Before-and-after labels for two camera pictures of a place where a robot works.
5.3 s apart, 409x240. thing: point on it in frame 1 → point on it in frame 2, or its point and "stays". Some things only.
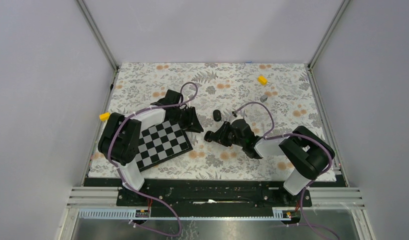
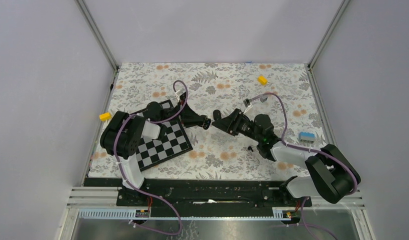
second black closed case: (217, 115) stays
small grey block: (263, 98) stays
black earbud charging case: (209, 136) → (207, 123)
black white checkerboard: (160, 143) stays
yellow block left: (104, 116) stays
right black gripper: (221, 134) → (226, 123)
